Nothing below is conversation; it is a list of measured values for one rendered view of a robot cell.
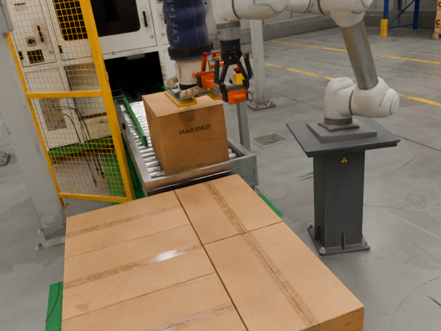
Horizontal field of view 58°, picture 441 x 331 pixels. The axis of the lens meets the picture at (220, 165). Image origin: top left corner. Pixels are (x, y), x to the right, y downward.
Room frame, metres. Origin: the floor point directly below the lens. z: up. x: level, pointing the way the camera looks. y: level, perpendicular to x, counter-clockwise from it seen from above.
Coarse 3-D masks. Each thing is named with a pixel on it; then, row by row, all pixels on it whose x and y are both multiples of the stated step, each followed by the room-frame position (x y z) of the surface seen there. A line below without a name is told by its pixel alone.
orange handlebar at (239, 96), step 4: (212, 64) 2.16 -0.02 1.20; (220, 64) 2.17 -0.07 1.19; (232, 64) 2.19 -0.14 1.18; (212, 68) 2.16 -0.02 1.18; (200, 72) 2.01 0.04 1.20; (208, 80) 1.76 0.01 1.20; (212, 80) 1.75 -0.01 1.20; (208, 84) 1.75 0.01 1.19; (212, 84) 1.70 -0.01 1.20; (212, 88) 1.72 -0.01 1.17; (232, 96) 1.47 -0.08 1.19; (236, 96) 1.47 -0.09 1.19; (240, 96) 1.46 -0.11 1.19; (244, 96) 1.47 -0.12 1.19
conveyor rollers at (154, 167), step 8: (136, 104) 4.15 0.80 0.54; (136, 112) 3.81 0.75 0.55; (144, 112) 3.80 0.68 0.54; (128, 120) 3.59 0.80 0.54; (144, 120) 3.53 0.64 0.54; (144, 128) 3.27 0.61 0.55; (136, 136) 3.08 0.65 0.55; (136, 144) 2.89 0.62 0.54; (144, 152) 2.72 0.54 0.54; (152, 152) 2.66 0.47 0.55; (144, 160) 2.54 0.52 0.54; (152, 160) 2.55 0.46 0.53; (152, 168) 2.38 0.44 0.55; (160, 168) 2.39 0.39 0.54; (152, 176) 2.28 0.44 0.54; (160, 176) 2.29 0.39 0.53
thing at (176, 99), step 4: (176, 88) 2.12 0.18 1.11; (164, 92) 2.20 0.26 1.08; (168, 92) 2.16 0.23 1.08; (168, 96) 2.10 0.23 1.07; (172, 96) 2.07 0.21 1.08; (176, 96) 2.04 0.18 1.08; (172, 100) 2.01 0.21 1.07; (176, 100) 1.97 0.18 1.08; (180, 100) 1.94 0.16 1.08; (184, 100) 1.93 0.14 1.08; (188, 100) 1.93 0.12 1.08; (192, 100) 1.93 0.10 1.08; (196, 100) 1.92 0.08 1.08; (176, 104) 1.93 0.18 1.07; (180, 104) 1.90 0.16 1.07; (184, 104) 1.90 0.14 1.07; (188, 104) 1.91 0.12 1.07; (192, 104) 1.91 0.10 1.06
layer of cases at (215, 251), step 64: (192, 192) 1.97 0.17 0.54; (64, 256) 1.51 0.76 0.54; (128, 256) 1.45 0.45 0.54; (192, 256) 1.39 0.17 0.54; (256, 256) 1.34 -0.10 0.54; (64, 320) 1.11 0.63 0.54; (128, 320) 1.07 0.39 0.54; (192, 320) 1.03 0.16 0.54; (256, 320) 0.99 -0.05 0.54; (320, 320) 0.96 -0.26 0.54
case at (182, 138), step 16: (144, 96) 2.72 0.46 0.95; (160, 96) 2.66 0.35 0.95; (208, 96) 2.50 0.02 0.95; (160, 112) 2.25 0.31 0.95; (176, 112) 2.21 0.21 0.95; (192, 112) 2.23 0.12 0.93; (208, 112) 2.26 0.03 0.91; (160, 128) 2.17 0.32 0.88; (176, 128) 2.20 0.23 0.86; (192, 128) 2.23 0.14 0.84; (208, 128) 2.25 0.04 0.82; (224, 128) 2.28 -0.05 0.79; (160, 144) 2.26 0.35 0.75; (176, 144) 2.20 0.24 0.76; (192, 144) 2.22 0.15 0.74; (208, 144) 2.25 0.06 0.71; (224, 144) 2.28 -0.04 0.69; (160, 160) 2.41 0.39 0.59; (176, 160) 2.19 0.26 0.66; (192, 160) 2.22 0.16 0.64; (208, 160) 2.24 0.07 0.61; (224, 160) 2.27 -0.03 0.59
